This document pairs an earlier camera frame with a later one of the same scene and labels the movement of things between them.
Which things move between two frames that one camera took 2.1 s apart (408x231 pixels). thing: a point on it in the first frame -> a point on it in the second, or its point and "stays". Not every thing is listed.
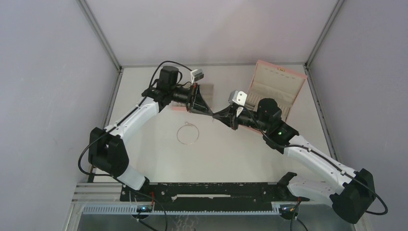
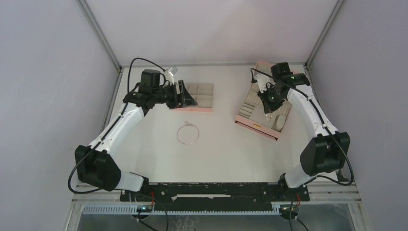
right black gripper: (228, 116) -> (269, 107)
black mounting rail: (206, 196) stays
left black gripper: (197, 106) -> (183, 98)
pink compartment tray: (207, 90) stays
